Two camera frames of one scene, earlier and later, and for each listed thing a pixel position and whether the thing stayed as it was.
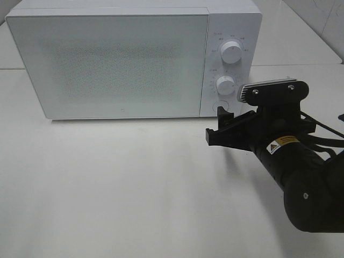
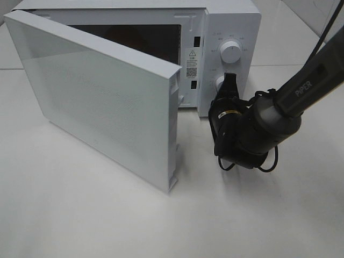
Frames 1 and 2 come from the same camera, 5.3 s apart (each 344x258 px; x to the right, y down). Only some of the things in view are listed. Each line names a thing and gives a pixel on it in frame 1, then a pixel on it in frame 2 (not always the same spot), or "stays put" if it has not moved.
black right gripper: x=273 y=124 → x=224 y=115
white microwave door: x=114 y=65 → x=123 y=105
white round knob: x=231 y=52 stays put
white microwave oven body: x=100 y=59 stays put
